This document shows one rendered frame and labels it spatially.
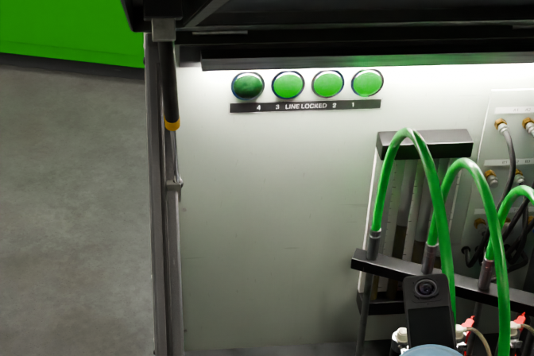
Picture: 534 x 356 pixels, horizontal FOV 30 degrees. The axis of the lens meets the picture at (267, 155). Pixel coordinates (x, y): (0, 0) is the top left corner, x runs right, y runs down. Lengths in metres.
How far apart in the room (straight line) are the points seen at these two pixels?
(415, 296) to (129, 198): 2.58
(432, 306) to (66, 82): 3.31
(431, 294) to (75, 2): 3.17
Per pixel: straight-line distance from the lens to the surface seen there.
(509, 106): 1.59
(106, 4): 4.00
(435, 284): 1.00
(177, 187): 1.38
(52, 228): 3.42
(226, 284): 1.71
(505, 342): 1.28
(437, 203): 1.22
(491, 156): 1.64
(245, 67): 1.43
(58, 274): 3.24
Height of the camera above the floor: 2.14
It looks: 35 degrees down
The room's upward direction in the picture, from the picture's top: 3 degrees clockwise
